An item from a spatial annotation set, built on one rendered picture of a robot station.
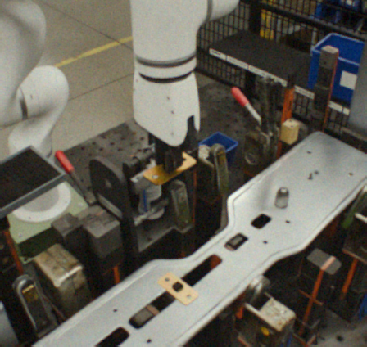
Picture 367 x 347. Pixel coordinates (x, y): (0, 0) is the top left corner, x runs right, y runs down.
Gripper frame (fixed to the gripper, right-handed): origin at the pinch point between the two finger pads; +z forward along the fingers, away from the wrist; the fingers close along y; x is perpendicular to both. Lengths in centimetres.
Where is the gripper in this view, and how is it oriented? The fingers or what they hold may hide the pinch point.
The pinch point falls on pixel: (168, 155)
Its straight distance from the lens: 76.8
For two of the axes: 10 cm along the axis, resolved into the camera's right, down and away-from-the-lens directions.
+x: 7.4, -4.3, 5.2
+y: 6.8, 4.6, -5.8
